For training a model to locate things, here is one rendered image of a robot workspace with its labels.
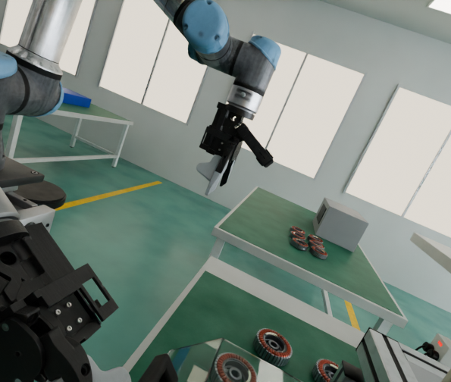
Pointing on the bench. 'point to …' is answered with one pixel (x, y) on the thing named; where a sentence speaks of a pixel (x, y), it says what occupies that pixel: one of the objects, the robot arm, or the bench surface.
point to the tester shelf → (396, 361)
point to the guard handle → (160, 371)
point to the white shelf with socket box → (440, 255)
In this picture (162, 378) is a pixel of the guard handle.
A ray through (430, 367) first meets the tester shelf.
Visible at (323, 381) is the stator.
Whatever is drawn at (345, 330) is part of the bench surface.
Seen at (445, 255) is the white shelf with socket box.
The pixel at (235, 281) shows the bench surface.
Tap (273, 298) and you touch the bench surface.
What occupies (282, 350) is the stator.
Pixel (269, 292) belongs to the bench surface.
